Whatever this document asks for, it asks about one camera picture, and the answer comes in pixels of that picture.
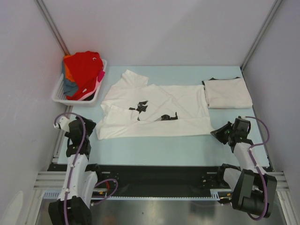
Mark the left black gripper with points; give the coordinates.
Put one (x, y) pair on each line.
(89, 126)

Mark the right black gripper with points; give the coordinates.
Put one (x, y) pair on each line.
(226, 132)

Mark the white printed t shirt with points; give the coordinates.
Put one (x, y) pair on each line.
(135, 108)

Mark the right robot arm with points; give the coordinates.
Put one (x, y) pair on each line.
(253, 190)

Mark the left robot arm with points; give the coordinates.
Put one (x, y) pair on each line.
(72, 206)

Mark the white plastic basket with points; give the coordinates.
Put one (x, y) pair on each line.
(59, 96)

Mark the grey blue garment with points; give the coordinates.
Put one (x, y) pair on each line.
(69, 87)

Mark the orange garment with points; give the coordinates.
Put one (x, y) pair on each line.
(68, 74)

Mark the pink garment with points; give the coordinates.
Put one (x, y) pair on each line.
(89, 96)

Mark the red t shirt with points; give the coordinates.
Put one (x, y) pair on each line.
(84, 67)

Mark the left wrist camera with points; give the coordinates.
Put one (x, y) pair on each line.
(62, 123)

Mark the slotted cable duct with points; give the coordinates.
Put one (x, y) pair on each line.
(203, 195)

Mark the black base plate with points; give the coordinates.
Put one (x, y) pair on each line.
(164, 189)

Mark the left corner aluminium post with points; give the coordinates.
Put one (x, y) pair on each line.
(51, 25)

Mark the corner aluminium post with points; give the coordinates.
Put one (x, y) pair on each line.
(262, 31)
(51, 25)

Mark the right corner aluminium post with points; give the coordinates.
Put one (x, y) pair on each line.
(262, 31)

